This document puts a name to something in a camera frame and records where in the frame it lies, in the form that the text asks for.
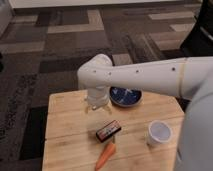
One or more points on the blue ceramic bowl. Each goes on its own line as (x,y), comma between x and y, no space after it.
(125,97)

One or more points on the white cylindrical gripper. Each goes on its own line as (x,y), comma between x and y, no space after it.
(98,97)

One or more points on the black snack bar packet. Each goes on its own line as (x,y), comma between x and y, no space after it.
(108,131)

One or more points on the wooden table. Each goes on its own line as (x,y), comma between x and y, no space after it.
(71,144)

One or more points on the black chair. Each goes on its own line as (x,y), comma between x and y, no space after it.
(199,41)

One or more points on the white ceramic cup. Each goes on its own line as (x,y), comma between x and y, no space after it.
(159,132)

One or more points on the orange carrot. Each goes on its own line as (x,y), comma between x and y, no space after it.
(108,151)

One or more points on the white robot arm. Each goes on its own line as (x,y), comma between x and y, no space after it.
(189,78)

